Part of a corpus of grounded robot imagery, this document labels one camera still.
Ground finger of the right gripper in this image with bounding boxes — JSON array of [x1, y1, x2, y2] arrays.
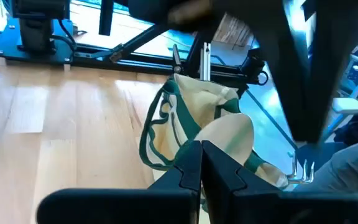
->
[[253, 2, 311, 142], [308, 0, 358, 142]]

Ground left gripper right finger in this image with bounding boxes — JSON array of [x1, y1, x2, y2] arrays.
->
[[202, 141, 358, 224]]

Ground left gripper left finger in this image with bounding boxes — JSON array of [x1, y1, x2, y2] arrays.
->
[[35, 141, 202, 224]]

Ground tan and green gardening bag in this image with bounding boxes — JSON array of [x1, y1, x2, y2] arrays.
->
[[138, 73, 291, 189]]

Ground person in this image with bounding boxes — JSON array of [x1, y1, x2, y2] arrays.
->
[[293, 101, 358, 192]]

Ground black diagonal metal beam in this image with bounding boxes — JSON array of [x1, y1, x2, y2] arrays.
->
[[73, 24, 170, 60]]

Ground white metal furniture frame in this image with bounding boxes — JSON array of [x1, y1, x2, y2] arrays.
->
[[321, 54, 358, 141]]

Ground silver aluminium extrusion bracket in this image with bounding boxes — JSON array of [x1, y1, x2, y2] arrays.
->
[[199, 42, 212, 82]]

